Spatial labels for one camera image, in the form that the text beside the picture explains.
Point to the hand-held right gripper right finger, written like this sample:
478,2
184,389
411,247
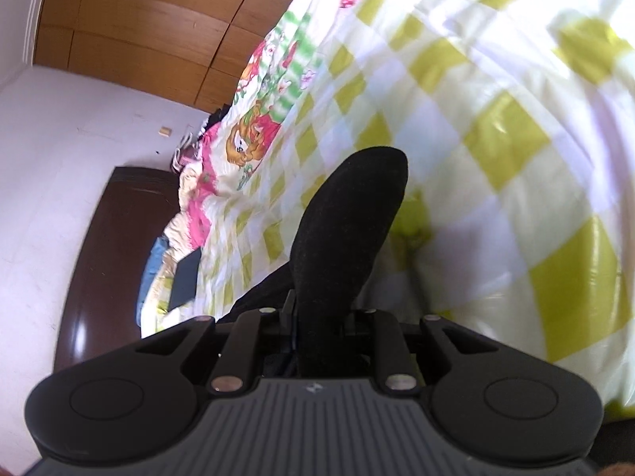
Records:
383,337

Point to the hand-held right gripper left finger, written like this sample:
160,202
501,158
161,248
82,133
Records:
287,318

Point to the black pants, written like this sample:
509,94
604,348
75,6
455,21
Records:
342,238

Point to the dark blue notebook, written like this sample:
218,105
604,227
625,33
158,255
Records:
183,278

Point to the light blue cloth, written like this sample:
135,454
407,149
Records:
151,270

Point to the dark brown headboard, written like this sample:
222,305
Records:
114,258

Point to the white striped bag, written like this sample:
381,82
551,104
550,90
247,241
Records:
186,154

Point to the dark clothes pile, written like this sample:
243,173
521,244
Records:
218,115

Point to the small brown block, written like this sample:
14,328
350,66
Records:
164,131

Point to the printed checkered blanket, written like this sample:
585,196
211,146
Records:
471,109

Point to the wooden wardrobe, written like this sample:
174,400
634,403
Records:
149,25

